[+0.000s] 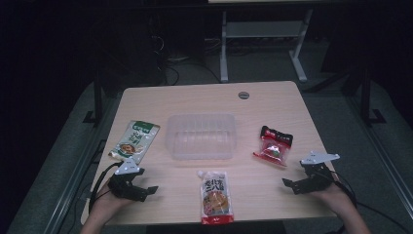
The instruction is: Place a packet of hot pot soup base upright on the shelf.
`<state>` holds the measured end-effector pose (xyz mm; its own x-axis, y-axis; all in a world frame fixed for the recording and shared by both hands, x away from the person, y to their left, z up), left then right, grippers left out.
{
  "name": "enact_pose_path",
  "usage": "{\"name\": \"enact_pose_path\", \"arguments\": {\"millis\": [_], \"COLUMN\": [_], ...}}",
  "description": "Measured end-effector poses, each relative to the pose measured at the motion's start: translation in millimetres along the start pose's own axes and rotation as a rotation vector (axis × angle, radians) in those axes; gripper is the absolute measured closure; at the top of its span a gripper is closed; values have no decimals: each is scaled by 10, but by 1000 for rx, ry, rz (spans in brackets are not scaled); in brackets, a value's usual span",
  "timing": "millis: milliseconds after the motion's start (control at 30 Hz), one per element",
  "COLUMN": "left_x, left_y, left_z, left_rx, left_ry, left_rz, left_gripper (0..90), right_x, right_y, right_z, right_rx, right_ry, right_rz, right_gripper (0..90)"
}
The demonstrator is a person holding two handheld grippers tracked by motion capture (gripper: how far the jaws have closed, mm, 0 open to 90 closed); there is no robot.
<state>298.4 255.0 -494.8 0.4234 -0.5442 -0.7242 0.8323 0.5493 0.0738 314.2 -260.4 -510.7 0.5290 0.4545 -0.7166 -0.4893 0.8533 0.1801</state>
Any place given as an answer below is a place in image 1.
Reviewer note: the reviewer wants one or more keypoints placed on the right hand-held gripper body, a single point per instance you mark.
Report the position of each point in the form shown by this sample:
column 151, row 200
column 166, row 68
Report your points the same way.
column 319, row 177

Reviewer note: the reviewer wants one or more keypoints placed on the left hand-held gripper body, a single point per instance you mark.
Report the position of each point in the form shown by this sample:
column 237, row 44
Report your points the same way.
column 122, row 187

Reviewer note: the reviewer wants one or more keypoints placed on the red and black snack packet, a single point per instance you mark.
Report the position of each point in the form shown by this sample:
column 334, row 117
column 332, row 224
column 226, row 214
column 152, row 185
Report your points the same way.
column 273, row 147

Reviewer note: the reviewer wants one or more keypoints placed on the white and orange sauce pouch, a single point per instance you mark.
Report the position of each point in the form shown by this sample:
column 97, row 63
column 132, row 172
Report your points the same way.
column 216, row 198

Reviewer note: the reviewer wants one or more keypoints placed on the clear plastic container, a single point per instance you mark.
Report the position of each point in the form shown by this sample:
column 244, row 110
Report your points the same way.
column 201, row 136

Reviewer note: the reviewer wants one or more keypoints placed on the person's left hand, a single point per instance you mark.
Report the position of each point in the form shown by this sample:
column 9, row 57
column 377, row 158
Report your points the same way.
column 105, row 203

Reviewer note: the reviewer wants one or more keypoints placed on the person's right hand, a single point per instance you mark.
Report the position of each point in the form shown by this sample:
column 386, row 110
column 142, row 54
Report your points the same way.
column 339, row 196

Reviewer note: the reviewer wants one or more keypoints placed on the green and white food packet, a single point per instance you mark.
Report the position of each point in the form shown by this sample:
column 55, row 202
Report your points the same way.
column 134, row 141

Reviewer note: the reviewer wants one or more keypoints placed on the grey tape piece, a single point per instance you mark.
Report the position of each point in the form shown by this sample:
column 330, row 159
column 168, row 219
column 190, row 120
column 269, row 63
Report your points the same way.
column 85, row 195

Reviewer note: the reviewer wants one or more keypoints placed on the black metal stand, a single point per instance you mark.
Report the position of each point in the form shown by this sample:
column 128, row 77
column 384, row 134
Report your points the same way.
column 97, row 97
column 366, row 97

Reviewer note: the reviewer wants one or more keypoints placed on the grey round table grommet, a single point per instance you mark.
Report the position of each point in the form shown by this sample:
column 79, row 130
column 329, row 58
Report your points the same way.
column 243, row 95

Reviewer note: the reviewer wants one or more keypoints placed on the white metal desk frame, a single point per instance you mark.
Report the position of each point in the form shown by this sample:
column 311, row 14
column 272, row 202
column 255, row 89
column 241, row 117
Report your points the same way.
column 263, row 29

